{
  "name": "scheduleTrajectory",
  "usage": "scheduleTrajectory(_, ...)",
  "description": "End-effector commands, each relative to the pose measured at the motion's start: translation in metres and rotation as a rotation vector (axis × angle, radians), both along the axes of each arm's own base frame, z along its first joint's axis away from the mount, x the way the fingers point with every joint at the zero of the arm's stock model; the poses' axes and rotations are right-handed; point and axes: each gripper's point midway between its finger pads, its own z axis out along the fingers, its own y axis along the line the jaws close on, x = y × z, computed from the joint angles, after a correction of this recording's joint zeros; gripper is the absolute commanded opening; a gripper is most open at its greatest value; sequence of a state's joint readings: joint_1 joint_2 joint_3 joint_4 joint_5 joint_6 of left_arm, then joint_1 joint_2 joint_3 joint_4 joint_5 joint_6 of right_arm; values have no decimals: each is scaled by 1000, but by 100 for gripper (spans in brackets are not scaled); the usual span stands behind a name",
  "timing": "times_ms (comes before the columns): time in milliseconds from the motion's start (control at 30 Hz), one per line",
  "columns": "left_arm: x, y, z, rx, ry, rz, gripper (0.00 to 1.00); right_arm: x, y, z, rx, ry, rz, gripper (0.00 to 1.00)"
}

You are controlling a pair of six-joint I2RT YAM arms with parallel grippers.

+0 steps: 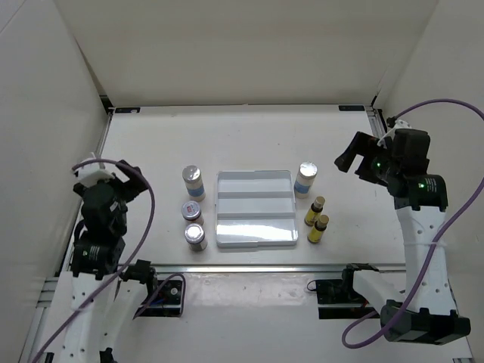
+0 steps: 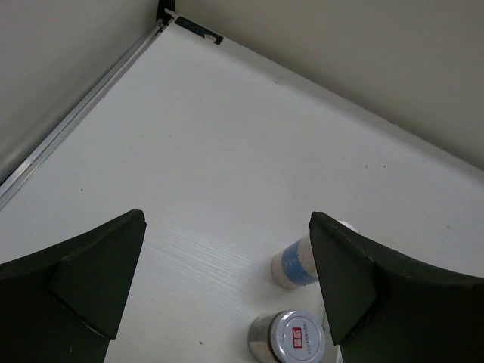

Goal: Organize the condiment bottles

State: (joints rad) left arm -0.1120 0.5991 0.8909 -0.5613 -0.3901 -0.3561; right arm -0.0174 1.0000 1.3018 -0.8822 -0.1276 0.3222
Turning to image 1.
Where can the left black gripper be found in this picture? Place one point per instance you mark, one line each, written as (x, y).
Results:
(132, 185)

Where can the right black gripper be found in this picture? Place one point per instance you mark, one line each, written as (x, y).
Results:
(361, 144)

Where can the blue label white jar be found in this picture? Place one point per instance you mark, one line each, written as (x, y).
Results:
(304, 179)
(194, 183)

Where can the red label spice jar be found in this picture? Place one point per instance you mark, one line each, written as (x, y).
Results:
(192, 213)

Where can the yellow sauce bottle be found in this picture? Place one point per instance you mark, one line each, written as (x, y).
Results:
(314, 211)
(318, 229)

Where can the dark spice jar silver lid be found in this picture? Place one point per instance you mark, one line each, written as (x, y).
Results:
(195, 237)

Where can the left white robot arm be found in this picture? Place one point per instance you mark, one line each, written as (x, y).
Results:
(105, 294)

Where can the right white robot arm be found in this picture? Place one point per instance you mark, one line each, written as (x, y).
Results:
(425, 311)

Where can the white tiered organizer tray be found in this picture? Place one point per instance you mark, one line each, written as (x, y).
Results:
(255, 209)

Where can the right aluminium frame rail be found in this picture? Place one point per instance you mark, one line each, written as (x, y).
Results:
(377, 122)

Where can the aluminium frame rail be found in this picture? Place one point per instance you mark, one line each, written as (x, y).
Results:
(377, 122)
(64, 264)

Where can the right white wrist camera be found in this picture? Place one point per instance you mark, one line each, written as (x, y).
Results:
(388, 137)

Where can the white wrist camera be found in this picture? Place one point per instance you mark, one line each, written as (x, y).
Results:
(388, 137)
(91, 174)

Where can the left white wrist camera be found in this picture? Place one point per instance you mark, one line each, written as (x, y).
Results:
(91, 174)

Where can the front aluminium rail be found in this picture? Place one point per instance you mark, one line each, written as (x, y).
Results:
(234, 269)

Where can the left aluminium frame rail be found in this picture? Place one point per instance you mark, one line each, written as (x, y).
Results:
(64, 264)

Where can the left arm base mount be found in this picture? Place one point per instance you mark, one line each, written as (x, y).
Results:
(167, 298)

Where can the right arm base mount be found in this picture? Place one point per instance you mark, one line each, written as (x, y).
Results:
(335, 303)

